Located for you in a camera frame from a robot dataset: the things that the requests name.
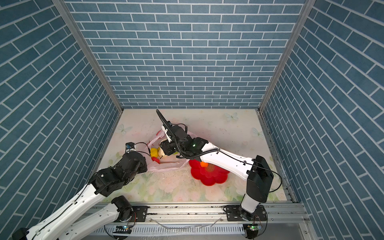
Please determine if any metal corner post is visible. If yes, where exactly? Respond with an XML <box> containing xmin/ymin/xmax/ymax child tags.
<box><xmin>259</xmin><ymin>0</ymin><xmax>316</xmax><ymax>114</ymax></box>
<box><xmin>52</xmin><ymin>0</ymin><xmax>124</xmax><ymax>114</ymax></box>

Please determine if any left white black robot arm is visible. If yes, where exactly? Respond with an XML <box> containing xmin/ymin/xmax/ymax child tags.
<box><xmin>12</xmin><ymin>152</ymin><xmax>148</xmax><ymax>240</ymax></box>

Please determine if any right metal corner post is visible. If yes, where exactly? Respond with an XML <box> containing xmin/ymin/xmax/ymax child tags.
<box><xmin>259</xmin><ymin>0</ymin><xmax>316</xmax><ymax>114</ymax></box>

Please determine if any red flower-shaped plate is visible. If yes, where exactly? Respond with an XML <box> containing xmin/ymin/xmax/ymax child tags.
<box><xmin>189</xmin><ymin>160</ymin><xmax>230</xmax><ymax>187</ymax></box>

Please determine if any pink plastic bag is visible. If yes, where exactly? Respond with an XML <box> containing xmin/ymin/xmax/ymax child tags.
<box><xmin>145</xmin><ymin>130</ymin><xmax>189</xmax><ymax>173</ymax></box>

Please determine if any left metal corner post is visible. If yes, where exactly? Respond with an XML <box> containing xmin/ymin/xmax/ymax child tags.
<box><xmin>52</xmin><ymin>0</ymin><xmax>124</xmax><ymax>114</ymax></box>

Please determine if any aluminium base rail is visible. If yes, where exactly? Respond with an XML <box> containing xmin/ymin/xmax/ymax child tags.
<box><xmin>52</xmin><ymin>202</ymin><xmax>319</xmax><ymax>240</ymax></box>

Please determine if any beige fake fruit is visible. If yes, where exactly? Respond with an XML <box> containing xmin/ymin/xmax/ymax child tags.
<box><xmin>158</xmin><ymin>149</ymin><xmax>167</xmax><ymax>159</ymax></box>

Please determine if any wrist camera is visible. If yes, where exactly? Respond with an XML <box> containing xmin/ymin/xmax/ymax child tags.
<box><xmin>125</xmin><ymin>142</ymin><xmax>135</xmax><ymax>153</ymax></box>
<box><xmin>162</xmin><ymin>125</ymin><xmax>173</xmax><ymax>143</ymax></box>

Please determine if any red fake strawberry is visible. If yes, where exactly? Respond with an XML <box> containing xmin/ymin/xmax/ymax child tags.
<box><xmin>152</xmin><ymin>157</ymin><xmax>161</xmax><ymax>164</ymax></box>

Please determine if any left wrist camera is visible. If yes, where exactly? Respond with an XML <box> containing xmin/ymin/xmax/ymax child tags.
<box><xmin>125</xmin><ymin>142</ymin><xmax>135</xmax><ymax>153</ymax></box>

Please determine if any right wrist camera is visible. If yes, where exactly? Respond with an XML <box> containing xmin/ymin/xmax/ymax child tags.
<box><xmin>162</xmin><ymin>125</ymin><xmax>173</xmax><ymax>143</ymax></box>

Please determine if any yellow fake lemon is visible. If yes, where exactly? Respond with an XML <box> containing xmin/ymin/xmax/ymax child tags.
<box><xmin>150</xmin><ymin>148</ymin><xmax>159</xmax><ymax>158</ymax></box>

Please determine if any orange fake fruit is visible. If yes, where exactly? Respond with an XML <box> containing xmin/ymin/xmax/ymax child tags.
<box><xmin>200</xmin><ymin>162</ymin><xmax>209</xmax><ymax>168</ymax></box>

